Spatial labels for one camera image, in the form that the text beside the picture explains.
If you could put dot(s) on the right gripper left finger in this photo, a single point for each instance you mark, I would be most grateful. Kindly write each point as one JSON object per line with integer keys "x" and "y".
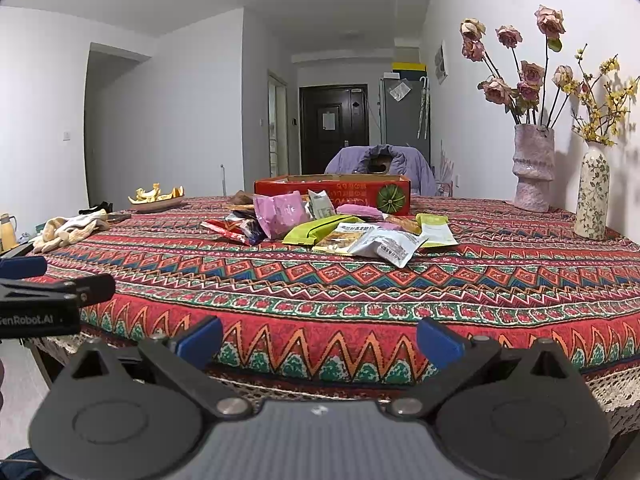
{"x": 179, "y": 362}

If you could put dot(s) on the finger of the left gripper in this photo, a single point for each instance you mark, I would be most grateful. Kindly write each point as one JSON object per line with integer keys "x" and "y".
{"x": 79, "y": 293}
{"x": 23, "y": 267}

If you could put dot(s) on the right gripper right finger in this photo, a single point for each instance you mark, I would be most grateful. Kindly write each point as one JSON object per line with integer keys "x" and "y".
{"x": 458, "y": 360}

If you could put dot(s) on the white cookie snack bag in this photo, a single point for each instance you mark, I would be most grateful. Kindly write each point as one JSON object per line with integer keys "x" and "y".
{"x": 366, "y": 240}

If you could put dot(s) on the light green white pouch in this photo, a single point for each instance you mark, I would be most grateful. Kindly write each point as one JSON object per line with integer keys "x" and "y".
{"x": 436, "y": 231}

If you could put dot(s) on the red ramen snack bag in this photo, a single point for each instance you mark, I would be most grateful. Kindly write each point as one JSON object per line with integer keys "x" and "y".
{"x": 237, "y": 226}

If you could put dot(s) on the large pink snack bag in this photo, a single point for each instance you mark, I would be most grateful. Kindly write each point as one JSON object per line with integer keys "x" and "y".
{"x": 277, "y": 215}

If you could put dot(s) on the small pink packet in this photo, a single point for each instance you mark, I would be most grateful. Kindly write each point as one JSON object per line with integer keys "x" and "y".
{"x": 361, "y": 211}

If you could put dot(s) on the green snack pouch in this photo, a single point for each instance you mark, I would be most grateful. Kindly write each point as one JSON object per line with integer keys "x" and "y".
{"x": 312, "y": 232}

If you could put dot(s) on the small grey white packet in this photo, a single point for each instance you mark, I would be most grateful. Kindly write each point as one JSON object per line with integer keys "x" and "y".
{"x": 320, "y": 205}

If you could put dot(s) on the beige cloth gloves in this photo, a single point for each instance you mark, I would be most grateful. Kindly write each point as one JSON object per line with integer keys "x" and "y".
{"x": 62, "y": 232}

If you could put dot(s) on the plate of orange peels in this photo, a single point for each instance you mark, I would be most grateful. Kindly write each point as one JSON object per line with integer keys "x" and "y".
{"x": 155, "y": 200}

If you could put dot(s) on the colourful patterned tablecloth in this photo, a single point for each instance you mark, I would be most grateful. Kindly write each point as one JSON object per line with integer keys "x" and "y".
{"x": 297, "y": 323}

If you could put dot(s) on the red cardboard fruit box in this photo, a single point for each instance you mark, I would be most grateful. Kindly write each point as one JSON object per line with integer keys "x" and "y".
{"x": 390, "y": 194}

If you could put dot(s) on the floral white slim vase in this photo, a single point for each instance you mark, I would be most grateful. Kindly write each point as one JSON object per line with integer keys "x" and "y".
{"x": 593, "y": 189}

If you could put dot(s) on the purple puffer jacket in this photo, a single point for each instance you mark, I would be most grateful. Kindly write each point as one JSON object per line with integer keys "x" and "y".
{"x": 407, "y": 161}

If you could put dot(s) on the brown wooden chair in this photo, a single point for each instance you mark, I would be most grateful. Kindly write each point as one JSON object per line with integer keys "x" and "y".
{"x": 379, "y": 164}

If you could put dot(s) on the pink textured vase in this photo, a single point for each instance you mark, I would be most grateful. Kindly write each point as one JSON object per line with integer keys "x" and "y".
{"x": 533, "y": 165}

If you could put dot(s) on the grey refrigerator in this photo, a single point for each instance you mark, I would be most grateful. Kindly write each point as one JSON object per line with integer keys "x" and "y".
{"x": 404, "y": 112}

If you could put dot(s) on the dark entrance door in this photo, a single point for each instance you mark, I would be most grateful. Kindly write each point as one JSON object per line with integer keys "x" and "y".
{"x": 331, "y": 118}

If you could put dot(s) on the dried pink roses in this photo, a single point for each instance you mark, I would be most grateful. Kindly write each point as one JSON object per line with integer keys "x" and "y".
{"x": 538, "y": 94}

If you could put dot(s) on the yellow blossom branches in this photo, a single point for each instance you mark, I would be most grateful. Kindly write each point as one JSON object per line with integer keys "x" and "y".
{"x": 600, "y": 103}

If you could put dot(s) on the yellow box on fridge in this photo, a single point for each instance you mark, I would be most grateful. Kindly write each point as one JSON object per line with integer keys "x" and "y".
{"x": 408, "y": 68}

